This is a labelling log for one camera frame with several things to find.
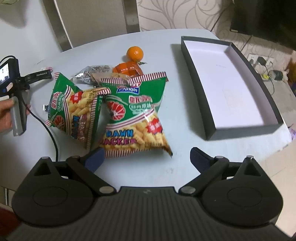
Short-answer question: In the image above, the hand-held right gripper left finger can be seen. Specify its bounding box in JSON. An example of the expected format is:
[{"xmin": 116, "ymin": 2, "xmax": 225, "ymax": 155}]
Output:
[{"xmin": 34, "ymin": 147, "xmax": 117, "ymax": 195}]

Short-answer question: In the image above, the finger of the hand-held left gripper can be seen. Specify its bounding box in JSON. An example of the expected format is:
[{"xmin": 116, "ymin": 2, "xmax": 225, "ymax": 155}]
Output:
[{"xmin": 24, "ymin": 69, "xmax": 53, "ymax": 84}]

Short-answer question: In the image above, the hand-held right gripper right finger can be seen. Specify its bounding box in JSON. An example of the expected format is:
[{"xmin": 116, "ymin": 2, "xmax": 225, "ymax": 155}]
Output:
[{"xmin": 179, "ymin": 147, "xmax": 263, "ymax": 195}]

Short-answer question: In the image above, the green prawn cracker bag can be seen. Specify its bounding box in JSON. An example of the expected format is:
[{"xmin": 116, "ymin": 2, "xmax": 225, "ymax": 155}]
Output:
[
  {"xmin": 45, "ymin": 72, "xmax": 110, "ymax": 151},
  {"xmin": 98, "ymin": 72, "xmax": 174, "ymax": 159}
]

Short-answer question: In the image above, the clear peanut packet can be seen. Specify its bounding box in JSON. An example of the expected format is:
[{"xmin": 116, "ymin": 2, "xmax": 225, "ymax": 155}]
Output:
[{"xmin": 73, "ymin": 64, "xmax": 111, "ymax": 86}]

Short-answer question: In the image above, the black cardboard box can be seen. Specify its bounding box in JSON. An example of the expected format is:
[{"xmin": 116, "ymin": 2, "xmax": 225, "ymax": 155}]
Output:
[{"xmin": 180, "ymin": 36, "xmax": 284, "ymax": 141}]

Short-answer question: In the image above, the orange snack packet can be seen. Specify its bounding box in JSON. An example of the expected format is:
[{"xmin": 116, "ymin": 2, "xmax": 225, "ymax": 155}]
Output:
[{"xmin": 112, "ymin": 61, "xmax": 147, "ymax": 77}]

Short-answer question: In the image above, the mandarin orange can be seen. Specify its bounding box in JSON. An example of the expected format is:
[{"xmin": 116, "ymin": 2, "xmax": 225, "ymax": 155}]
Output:
[{"xmin": 126, "ymin": 46, "xmax": 144, "ymax": 62}]

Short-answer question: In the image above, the person's left hand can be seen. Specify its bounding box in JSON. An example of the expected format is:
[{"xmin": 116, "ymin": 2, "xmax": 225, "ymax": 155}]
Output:
[{"xmin": 0, "ymin": 96, "xmax": 32, "ymax": 134}]

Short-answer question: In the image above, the person's red sweater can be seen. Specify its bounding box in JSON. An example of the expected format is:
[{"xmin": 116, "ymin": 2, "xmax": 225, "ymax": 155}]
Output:
[{"xmin": 0, "ymin": 203, "xmax": 16, "ymax": 234}]

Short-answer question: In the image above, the grey-green device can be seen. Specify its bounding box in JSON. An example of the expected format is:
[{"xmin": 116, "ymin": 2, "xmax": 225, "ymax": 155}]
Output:
[{"xmin": 270, "ymin": 70, "xmax": 284, "ymax": 81}]

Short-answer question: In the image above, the black television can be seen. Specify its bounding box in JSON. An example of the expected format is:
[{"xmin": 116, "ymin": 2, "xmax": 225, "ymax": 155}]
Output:
[{"xmin": 230, "ymin": 0, "xmax": 296, "ymax": 50}]

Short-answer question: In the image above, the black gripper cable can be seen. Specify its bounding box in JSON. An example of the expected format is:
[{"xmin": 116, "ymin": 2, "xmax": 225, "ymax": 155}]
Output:
[{"xmin": 0, "ymin": 55, "xmax": 59, "ymax": 161}]

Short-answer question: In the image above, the grey chair with metal frame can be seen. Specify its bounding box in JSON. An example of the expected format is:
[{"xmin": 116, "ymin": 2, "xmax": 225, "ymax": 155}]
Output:
[{"xmin": 43, "ymin": 0, "xmax": 140, "ymax": 52}]

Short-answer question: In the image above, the black charger cable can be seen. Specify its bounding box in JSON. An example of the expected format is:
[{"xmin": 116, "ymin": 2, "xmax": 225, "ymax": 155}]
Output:
[{"xmin": 264, "ymin": 65, "xmax": 275, "ymax": 98}]

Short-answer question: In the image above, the white wall socket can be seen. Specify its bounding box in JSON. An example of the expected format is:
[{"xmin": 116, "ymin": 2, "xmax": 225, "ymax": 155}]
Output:
[{"xmin": 247, "ymin": 54, "xmax": 274, "ymax": 67}]

